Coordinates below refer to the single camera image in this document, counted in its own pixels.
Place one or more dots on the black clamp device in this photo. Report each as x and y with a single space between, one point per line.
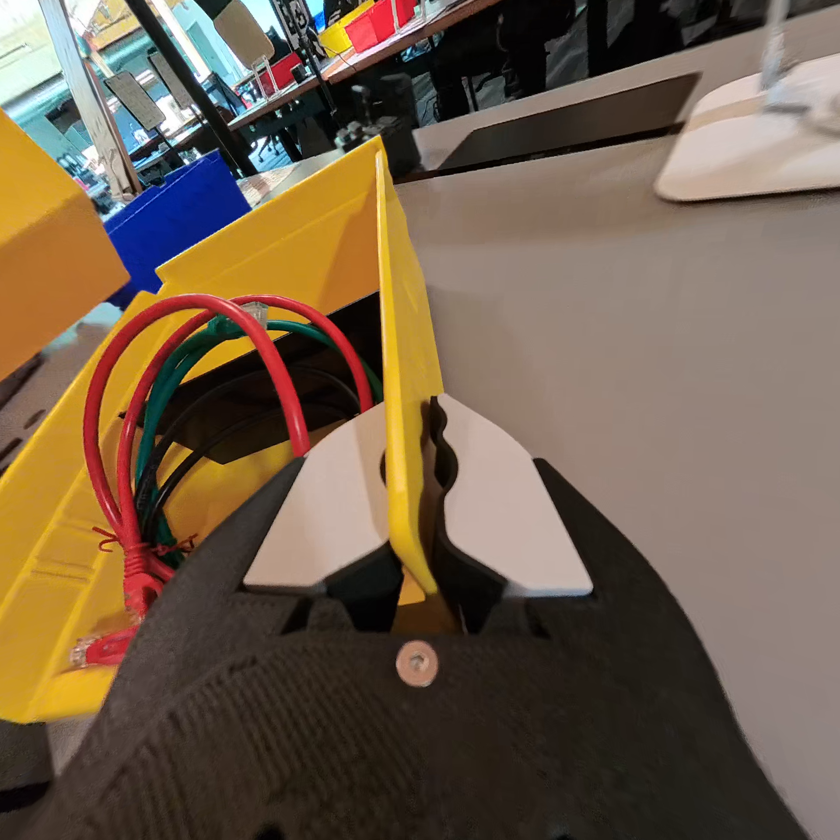
394 98

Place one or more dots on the large red bin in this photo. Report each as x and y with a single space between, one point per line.
380 26

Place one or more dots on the leaning white board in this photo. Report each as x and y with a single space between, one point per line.
85 98

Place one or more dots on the blue storage bin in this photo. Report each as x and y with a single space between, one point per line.
184 210

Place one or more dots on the black pole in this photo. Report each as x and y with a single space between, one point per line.
190 85

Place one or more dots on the yellow storage bin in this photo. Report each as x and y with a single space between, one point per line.
295 243
46 249

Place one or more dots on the background wooden table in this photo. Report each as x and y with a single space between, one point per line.
394 62

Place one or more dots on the small red bin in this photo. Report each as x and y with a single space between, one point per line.
279 71

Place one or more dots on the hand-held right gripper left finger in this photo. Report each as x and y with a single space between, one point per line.
328 512

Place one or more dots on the small yellow bin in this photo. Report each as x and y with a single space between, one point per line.
334 38

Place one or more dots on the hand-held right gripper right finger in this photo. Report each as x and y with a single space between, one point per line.
512 518

